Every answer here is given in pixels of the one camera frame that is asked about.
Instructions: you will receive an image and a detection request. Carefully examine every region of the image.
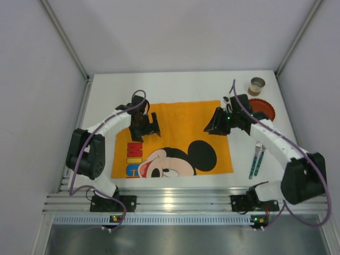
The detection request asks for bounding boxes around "orange cartoon mouse towel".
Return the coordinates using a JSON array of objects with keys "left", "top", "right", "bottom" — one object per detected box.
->
[{"left": 110, "top": 100, "right": 233, "bottom": 179}]

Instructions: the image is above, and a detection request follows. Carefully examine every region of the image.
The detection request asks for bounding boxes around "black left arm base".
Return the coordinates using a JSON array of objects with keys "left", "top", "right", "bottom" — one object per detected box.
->
[{"left": 90, "top": 195, "right": 137, "bottom": 213}]

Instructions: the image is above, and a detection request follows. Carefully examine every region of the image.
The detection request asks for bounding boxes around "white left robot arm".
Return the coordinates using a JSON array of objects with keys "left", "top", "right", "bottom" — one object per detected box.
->
[{"left": 66, "top": 93, "right": 160, "bottom": 199}]

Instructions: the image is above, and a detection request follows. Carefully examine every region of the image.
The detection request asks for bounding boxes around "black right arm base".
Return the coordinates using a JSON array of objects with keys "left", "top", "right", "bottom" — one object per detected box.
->
[{"left": 230, "top": 194, "right": 280, "bottom": 213}]

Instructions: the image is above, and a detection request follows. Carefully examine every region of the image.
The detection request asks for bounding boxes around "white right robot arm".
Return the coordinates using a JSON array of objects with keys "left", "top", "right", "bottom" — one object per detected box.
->
[{"left": 204, "top": 94, "right": 326, "bottom": 205}]

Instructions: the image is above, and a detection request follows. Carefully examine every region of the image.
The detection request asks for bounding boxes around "red round plate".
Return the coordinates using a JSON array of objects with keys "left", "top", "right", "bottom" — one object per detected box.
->
[{"left": 249, "top": 98, "right": 276, "bottom": 121}]

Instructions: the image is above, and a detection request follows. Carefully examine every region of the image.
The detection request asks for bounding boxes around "metal cup brown base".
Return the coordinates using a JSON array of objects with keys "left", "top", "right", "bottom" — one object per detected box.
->
[{"left": 248, "top": 77, "right": 266, "bottom": 96}]

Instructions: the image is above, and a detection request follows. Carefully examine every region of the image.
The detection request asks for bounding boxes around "fork with teal handle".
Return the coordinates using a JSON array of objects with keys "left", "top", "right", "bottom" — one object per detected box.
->
[{"left": 249, "top": 142, "right": 262, "bottom": 180}]

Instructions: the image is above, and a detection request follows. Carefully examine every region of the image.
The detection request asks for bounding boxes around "aluminium mounting rail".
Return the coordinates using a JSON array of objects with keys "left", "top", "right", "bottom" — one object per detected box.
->
[{"left": 42, "top": 187, "right": 327, "bottom": 213}]

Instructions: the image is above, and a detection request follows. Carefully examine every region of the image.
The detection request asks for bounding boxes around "slotted grey cable duct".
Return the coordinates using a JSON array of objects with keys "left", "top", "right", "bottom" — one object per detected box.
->
[{"left": 53, "top": 214, "right": 268, "bottom": 226}]

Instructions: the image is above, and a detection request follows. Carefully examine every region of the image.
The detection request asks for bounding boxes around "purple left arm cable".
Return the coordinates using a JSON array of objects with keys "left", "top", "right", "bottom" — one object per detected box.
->
[{"left": 68, "top": 89, "right": 148, "bottom": 229}]

